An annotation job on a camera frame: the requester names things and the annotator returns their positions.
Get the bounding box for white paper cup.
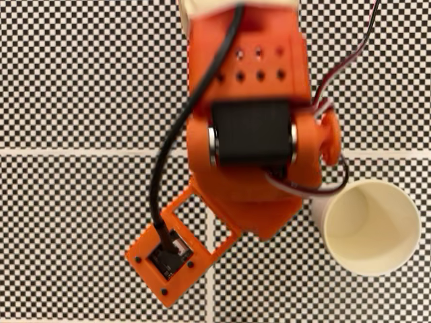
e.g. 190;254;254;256
311;179;422;278

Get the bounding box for black white checkerboard sheet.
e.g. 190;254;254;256
0;153;209;320
296;0;431;153
210;155;431;323
0;0;193;151

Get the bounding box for red white black servo wire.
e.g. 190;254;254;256
264;0;383;198

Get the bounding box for black camera cable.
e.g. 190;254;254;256
149;2;246;256

